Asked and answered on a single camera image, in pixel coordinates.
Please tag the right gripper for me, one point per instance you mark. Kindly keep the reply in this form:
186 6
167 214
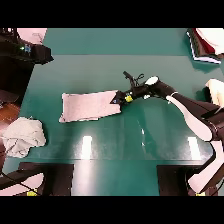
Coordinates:
124 97

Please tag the pale pink shirt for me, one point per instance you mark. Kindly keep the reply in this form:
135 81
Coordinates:
86 106

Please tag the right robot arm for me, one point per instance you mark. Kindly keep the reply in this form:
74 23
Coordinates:
196 111

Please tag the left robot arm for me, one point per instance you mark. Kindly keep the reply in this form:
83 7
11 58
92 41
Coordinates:
18 177

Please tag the black garment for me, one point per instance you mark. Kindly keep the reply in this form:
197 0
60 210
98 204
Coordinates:
196 50

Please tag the cream garment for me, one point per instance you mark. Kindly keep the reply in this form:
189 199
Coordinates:
216 87

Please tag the red garment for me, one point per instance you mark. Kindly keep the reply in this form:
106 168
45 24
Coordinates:
206 46

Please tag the white garment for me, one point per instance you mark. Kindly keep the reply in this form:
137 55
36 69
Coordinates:
213 38

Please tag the light grey garment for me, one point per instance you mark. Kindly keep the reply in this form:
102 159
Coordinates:
23 136

